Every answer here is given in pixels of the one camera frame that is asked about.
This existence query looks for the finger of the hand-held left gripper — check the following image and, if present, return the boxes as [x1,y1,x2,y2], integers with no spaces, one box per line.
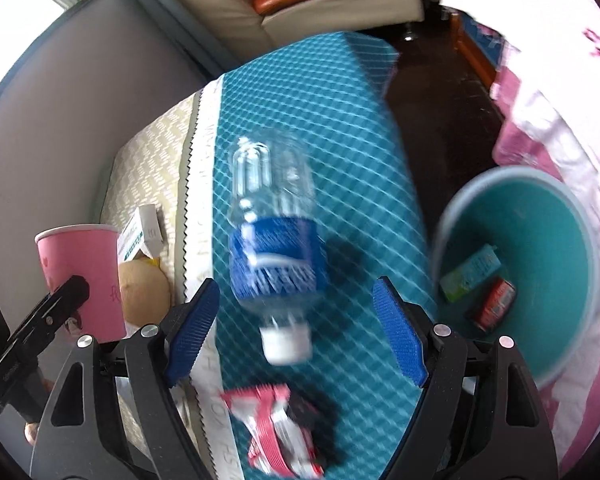
[0,275,91,418]

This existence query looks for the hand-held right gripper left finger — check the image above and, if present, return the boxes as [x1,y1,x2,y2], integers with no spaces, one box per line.
[30,277,221,480]

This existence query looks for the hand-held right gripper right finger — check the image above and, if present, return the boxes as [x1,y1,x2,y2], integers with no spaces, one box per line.
[372,276,561,480]

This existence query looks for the brown coconut shell bowl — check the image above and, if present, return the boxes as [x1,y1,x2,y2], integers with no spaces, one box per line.
[117,255,172,323]

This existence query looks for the clear plastic bottle blue label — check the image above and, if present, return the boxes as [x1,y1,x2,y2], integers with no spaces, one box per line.
[227,129,331,365]

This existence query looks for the red white snack wrapper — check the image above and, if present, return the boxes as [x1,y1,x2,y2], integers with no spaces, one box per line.
[220,382,328,478]

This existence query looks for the teal round trash bin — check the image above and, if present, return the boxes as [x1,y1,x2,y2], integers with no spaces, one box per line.
[430,166,600,393]

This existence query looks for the person's left hand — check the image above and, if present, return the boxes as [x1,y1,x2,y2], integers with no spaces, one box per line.
[24,379,56,447]

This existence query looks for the pink paper cup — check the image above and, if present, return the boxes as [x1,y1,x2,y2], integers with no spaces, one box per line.
[34,223,127,345]

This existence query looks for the green drink carton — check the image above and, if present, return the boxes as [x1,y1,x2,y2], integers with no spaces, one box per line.
[439,243,502,305]

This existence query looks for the red drink can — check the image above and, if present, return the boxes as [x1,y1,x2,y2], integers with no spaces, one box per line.
[466,277,518,332]

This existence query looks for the white green cardboard box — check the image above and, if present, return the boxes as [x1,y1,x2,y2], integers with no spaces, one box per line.
[116,205,167,263]

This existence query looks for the pink white bed sheet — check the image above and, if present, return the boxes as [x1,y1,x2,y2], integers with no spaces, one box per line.
[490,67,600,461]

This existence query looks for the teal patterned tablecloth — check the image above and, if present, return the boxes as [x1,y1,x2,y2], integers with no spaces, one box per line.
[100,31,438,480]

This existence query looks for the window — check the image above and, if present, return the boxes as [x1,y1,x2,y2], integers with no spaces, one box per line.
[0,0,68,106]

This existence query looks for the cream leather sofa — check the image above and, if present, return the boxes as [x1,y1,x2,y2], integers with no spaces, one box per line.
[170,0,426,53]

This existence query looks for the floral bedspread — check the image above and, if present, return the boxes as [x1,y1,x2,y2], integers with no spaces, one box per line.
[440,0,600,241]

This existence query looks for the wooden bed frame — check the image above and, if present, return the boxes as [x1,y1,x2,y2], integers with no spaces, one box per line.
[450,10,501,88]

